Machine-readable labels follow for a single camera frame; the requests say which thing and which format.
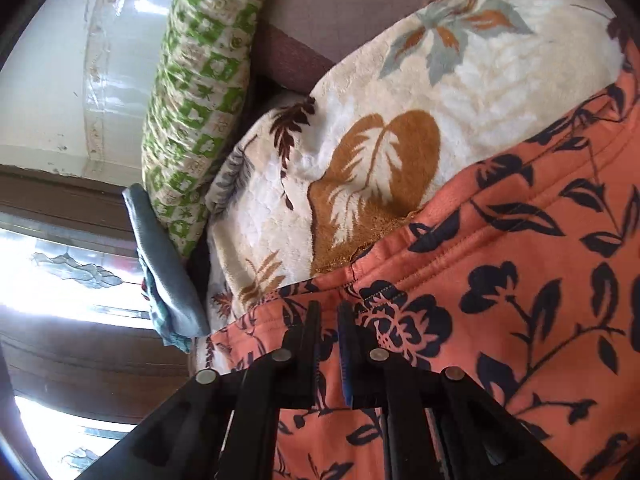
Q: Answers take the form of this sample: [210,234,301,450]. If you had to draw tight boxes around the green patterned pillow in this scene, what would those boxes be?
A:
[141,0,284,261]

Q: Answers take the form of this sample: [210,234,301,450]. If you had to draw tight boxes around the pink quilted sofa cover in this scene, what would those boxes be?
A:
[255,0,511,96]

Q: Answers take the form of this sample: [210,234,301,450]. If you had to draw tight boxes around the leaf print blanket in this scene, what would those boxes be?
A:
[188,0,629,371]

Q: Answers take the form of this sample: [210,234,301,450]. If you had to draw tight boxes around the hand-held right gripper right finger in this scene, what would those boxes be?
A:
[337,302,583,480]

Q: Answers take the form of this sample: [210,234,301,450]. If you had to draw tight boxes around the stained glass door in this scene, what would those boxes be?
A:
[0,166,211,480]

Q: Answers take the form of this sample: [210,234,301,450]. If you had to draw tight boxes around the striped teal cloth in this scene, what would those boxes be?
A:
[140,246,193,354]

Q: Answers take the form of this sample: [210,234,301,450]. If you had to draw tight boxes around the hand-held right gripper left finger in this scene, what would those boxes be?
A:
[75,302,321,480]

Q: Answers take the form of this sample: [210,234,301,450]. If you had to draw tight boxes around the light blue folded cloth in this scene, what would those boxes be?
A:
[122,184,211,338]

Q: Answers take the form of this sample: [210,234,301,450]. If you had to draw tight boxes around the orange floral blouse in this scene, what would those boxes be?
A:
[205,55,640,480]

